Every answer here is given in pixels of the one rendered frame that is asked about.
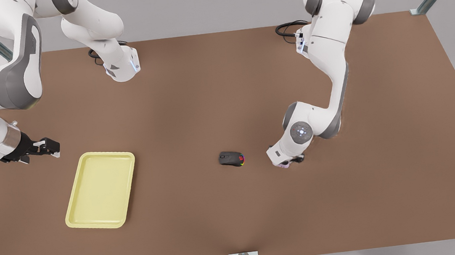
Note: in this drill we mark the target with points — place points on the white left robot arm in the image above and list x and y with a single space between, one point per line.
331 45

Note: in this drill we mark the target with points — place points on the pale yellow rectangular tray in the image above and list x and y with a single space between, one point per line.
101 190

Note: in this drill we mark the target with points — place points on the black computer mouse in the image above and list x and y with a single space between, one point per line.
231 158

